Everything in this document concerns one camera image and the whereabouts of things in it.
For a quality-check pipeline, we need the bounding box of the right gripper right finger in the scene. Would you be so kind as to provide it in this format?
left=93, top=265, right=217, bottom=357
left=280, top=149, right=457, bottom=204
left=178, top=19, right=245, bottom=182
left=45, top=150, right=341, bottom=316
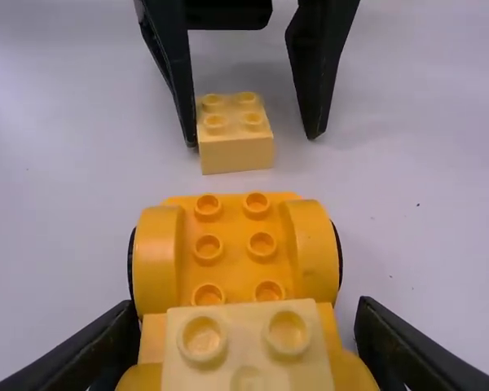
left=352, top=295, right=489, bottom=391

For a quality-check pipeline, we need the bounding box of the yellow toy car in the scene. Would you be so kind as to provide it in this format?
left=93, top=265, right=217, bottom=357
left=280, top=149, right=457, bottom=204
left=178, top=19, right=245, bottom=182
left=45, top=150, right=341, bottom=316
left=126, top=191, right=381, bottom=391

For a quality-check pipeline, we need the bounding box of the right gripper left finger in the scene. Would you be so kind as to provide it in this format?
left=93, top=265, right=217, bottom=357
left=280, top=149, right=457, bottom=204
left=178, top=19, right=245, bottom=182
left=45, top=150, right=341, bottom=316
left=0, top=299, right=143, bottom=391

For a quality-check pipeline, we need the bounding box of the yellow toy brick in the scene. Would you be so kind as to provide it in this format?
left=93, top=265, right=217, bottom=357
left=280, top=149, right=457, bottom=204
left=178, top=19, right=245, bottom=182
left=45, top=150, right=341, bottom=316
left=196, top=91, right=275, bottom=177

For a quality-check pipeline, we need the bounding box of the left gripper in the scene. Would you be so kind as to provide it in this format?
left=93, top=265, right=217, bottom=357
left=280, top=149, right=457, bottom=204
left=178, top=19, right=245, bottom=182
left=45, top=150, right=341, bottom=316
left=132, top=0, right=362, bottom=149

